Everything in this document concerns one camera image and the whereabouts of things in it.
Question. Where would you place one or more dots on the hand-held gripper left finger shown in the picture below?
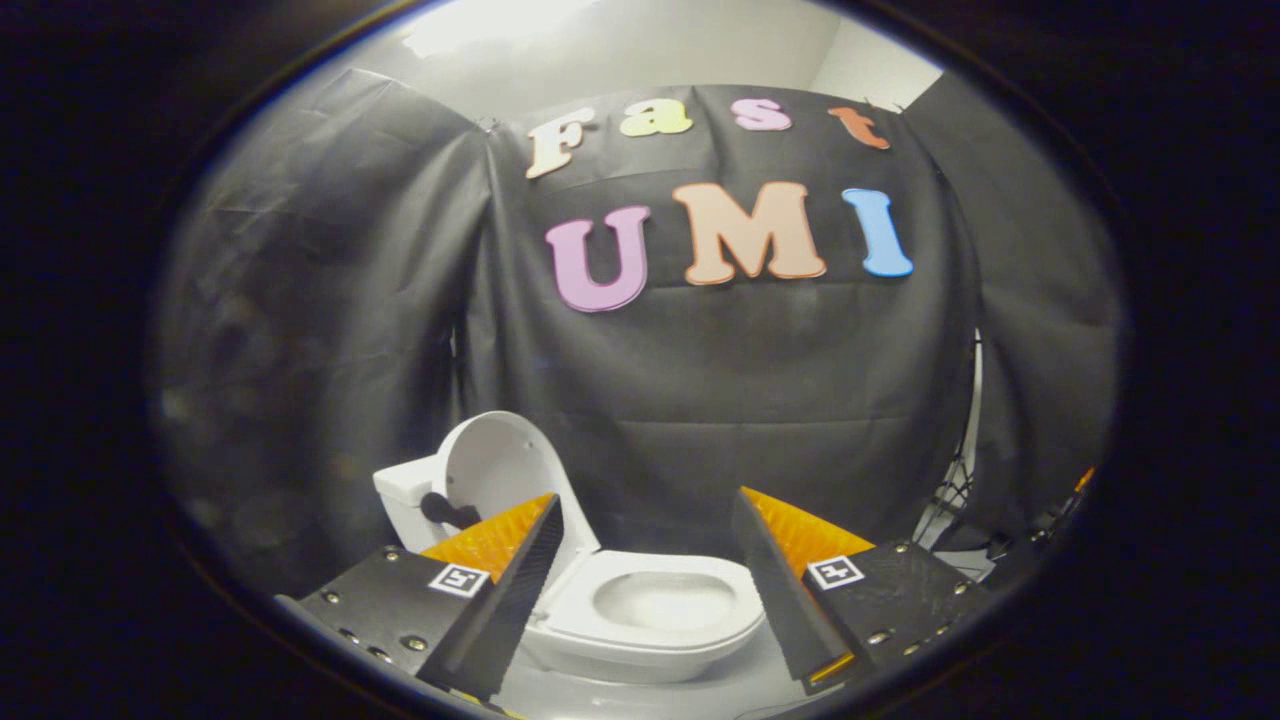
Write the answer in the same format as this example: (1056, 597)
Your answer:
(510, 600)

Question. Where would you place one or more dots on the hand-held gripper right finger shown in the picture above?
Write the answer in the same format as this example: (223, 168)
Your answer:
(775, 590)

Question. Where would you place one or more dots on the white toilet lid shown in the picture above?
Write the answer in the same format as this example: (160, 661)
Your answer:
(500, 460)

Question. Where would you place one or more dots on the white toilet seat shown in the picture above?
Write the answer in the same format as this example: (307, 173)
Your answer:
(600, 625)

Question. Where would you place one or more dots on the white toilet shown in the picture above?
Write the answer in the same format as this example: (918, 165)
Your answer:
(620, 660)

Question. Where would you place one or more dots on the white toilet tank cover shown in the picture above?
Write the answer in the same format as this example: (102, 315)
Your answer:
(405, 478)

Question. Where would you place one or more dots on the black tripod stand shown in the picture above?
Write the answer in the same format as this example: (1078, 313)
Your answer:
(950, 490)

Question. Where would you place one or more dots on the black backdrop cloth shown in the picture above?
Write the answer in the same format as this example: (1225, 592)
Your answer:
(720, 390)

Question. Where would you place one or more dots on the black device with orange tip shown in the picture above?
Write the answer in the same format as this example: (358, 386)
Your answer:
(1045, 530)

